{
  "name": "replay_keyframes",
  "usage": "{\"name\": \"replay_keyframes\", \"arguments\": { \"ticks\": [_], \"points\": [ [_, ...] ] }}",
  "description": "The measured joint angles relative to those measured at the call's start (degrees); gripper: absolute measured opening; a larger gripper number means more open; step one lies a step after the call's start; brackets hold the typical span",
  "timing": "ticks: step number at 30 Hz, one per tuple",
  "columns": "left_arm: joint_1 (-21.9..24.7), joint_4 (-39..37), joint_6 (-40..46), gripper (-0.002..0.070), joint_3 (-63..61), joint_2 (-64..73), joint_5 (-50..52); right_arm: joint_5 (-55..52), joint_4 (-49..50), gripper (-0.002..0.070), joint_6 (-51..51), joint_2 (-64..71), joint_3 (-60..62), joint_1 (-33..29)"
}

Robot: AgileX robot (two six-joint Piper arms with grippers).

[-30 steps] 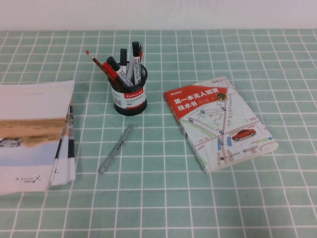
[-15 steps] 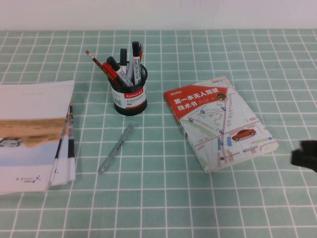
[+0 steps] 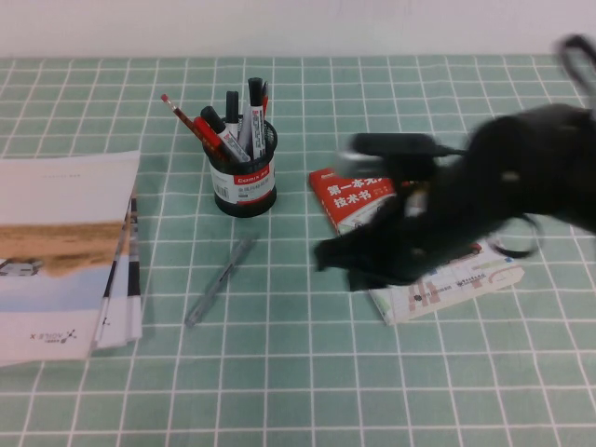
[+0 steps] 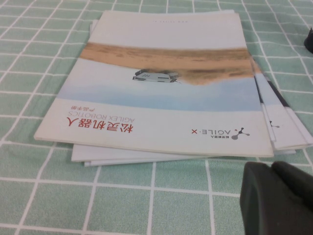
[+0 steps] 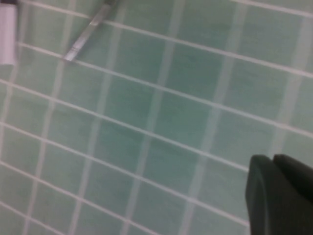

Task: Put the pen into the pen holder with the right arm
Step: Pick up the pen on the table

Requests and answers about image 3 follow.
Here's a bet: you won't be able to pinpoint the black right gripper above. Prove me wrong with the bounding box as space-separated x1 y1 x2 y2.
314 153 485 292

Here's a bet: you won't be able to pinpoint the clear grey pen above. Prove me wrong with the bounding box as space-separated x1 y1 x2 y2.
184 236 258 329

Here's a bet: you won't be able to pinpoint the black mesh pen holder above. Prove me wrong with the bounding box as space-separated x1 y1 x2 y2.
207 119 279 217

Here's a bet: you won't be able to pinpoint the red and white map book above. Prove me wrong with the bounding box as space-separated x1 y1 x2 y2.
309 168 522 326

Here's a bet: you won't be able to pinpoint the red marker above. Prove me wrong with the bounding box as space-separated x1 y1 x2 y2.
193 115 230 160

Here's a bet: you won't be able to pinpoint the tall white marker black cap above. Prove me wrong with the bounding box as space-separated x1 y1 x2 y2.
239 76 265 162

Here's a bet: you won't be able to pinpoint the short upright black-capped marker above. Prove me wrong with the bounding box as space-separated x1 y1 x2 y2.
224 90 244 145

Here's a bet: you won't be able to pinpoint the leaning white marker black cap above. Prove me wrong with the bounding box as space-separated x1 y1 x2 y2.
200 105 252 163

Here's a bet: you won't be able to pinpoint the white brochure with black stripe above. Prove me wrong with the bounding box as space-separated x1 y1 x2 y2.
90 197 143 350

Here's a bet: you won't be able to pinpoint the red pencil with eraser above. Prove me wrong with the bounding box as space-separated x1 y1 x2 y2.
160 93 210 150

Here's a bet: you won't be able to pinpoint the lower stacked white brochures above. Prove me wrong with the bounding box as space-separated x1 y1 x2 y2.
92 185 136 348

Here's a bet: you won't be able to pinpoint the AgileX brochure with desert photo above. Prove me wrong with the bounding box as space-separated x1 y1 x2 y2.
0 149 142 369

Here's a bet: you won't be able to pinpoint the large looped black zip tie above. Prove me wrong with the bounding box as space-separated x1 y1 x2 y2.
552 34 596 92

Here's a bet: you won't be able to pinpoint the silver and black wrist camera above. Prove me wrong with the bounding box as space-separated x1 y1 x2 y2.
337 132 439 169

